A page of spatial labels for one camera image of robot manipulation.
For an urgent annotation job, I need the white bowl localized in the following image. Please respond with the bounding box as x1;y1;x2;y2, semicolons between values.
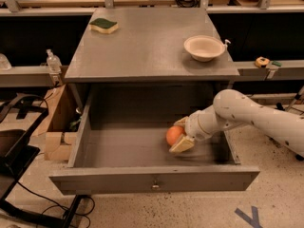
183;35;227;62

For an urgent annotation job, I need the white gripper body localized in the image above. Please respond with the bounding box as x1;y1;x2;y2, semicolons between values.
184;105;229;142

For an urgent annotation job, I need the orange fruit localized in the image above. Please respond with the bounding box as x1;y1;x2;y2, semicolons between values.
165;125;184;146

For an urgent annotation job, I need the grey open drawer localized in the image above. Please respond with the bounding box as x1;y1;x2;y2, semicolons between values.
50;84;259;195

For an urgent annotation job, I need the cardboard box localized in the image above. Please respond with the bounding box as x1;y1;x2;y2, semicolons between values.
33;85;78;161

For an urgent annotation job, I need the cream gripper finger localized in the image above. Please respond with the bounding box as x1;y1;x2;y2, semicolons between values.
169;135;195;153
174;116;189;127

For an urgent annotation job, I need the small white pump bottle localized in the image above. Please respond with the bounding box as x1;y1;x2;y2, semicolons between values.
224;39;231;48

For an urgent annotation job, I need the grey wooden cabinet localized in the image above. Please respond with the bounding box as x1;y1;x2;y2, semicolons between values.
64;7;240;112

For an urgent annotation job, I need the green and yellow sponge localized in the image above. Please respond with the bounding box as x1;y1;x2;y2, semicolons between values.
89;18;119;34

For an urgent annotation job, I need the black metal stand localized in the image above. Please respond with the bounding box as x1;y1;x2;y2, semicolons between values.
0;94;83;228

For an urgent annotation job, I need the clear plastic bottle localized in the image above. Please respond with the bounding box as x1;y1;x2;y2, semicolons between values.
47;49;62;72

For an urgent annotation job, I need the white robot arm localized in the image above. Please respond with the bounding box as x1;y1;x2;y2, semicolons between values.
169;89;304;157

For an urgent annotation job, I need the blue tape mark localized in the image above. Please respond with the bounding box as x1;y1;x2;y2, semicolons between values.
235;206;263;228

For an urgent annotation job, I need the small green object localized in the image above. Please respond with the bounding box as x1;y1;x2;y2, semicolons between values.
272;61;282;67

